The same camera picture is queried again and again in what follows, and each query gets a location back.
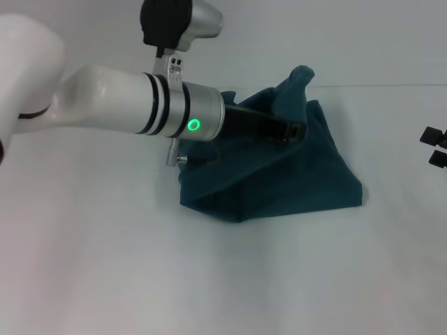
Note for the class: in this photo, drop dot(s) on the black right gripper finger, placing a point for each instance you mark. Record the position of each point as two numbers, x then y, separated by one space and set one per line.
433 136
439 158

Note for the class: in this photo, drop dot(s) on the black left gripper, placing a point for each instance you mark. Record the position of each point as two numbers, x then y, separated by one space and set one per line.
251 124

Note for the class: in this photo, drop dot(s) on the teal blue shirt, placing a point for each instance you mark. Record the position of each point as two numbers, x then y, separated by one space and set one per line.
279 174

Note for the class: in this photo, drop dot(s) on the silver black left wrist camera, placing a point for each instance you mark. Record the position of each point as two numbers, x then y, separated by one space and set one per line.
174 21

